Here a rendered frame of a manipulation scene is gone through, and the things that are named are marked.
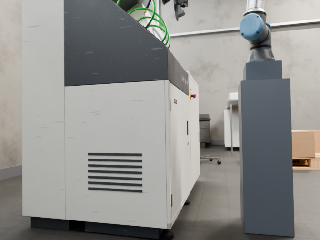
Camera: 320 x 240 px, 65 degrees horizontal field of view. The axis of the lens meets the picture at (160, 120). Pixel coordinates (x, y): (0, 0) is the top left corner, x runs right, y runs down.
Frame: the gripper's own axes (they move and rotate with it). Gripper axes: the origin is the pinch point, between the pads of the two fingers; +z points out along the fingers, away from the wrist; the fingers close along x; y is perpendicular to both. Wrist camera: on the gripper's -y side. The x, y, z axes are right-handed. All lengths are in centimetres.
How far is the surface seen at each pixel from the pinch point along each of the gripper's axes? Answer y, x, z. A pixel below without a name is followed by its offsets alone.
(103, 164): -33, -36, 86
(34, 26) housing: -75, -36, 10
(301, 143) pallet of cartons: 119, 192, 92
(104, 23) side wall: -31.7, -35.7, 12.9
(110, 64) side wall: -28, -36, 34
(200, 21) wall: -39, 591, -238
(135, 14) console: -40, 34, -23
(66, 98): -54, -36, 51
